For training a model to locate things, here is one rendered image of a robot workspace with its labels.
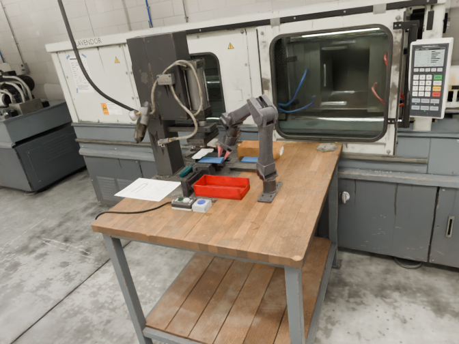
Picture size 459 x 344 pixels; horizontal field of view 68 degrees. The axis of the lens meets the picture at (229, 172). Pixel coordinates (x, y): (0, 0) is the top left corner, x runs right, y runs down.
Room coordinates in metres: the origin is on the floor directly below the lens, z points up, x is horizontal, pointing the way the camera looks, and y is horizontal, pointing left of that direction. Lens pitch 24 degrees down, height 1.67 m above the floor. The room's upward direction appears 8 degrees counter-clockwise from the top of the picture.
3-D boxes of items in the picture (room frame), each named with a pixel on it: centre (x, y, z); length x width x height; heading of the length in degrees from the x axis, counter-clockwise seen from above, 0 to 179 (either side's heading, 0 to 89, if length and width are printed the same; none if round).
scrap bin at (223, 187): (1.49, 0.05, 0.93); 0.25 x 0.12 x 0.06; 63
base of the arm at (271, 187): (1.42, -0.18, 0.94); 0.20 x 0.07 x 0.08; 153
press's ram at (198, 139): (1.76, 0.17, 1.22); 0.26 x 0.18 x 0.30; 63
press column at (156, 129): (1.86, 0.34, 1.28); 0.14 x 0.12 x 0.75; 153
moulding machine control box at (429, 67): (1.70, -1.07, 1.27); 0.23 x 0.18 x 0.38; 150
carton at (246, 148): (1.91, -0.20, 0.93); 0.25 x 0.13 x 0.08; 63
